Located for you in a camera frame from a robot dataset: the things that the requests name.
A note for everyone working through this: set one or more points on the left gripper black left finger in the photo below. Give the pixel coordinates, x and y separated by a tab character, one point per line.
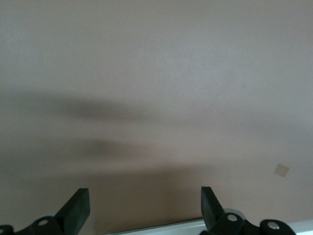
75	210

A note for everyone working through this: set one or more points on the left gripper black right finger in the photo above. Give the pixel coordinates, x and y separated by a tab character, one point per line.
210	208

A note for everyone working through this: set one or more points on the small brown tape square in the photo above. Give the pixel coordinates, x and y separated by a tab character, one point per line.
281	169

